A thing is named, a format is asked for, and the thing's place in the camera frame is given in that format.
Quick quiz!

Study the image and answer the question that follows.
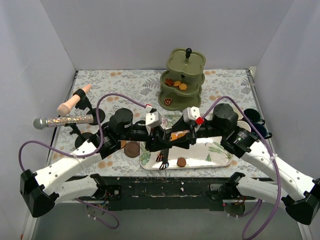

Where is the brown star cookie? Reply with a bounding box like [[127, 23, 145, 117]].
[[164, 78, 174, 87]]

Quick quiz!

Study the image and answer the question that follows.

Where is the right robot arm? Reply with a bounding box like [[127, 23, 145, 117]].
[[172, 103, 320, 225]]

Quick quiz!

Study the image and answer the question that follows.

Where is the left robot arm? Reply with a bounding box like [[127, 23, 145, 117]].
[[20, 108, 195, 218]]

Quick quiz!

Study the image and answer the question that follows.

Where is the brown heart cookie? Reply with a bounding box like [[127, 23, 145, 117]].
[[177, 132, 186, 139]]

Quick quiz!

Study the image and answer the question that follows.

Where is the dark wooden coaster lower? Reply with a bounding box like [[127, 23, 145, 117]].
[[124, 141, 140, 158]]

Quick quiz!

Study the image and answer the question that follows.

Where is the leaf-patterned white tray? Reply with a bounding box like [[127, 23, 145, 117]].
[[139, 137, 233, 171]]

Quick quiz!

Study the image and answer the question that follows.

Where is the red iced heart cookie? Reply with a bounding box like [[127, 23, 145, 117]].
[[164, 98, 173, 106]]

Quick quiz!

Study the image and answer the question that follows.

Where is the light wooden coaster lower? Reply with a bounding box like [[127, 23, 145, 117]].
[[120, 140, 127, 149]]

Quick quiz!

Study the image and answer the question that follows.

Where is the dark chocolate round cookie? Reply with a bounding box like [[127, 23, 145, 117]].
[[176, 157, 187, 168]]

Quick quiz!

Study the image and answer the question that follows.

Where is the green three-tier cake stand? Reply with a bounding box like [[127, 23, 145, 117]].
[[158, 48, 206, 112]]

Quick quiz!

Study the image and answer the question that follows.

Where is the cream mug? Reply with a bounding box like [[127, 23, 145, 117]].
[[237, 120, 252, 132]]

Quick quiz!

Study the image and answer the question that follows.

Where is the dark blue mug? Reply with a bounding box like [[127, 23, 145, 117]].
[[243, 108, 266, 126], [253, 123, 273, 139]]

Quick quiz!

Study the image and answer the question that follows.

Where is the black round stand base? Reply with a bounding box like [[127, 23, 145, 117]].
[[92, 108, 106, 126]]

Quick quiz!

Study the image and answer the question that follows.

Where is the silver glitter microphone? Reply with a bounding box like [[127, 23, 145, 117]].
[[33, 115, 94, 130]]

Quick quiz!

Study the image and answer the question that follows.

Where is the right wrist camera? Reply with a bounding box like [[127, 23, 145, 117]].
[[182, 106, 205, 125]]

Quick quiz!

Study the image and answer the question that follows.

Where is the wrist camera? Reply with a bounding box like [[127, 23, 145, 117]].
[[182, 106, 205, 125], [145, 111, 162, 129]]

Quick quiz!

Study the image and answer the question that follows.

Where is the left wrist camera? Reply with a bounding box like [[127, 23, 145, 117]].
[[145, 111, 162, 129]]

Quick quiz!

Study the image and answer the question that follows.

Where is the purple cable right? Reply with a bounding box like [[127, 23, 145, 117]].
[[201, 95, 282, 240]]

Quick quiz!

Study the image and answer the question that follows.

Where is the purple cable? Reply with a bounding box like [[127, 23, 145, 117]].
[[201, 95, 282, 240], [18, 92, 152, 230]]

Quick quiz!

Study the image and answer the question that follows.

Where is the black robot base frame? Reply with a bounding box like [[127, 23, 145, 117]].
[[80, 176, 252, 211]]

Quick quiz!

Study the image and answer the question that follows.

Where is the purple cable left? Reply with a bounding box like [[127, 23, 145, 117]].
[[18, 92, 152, 230]]

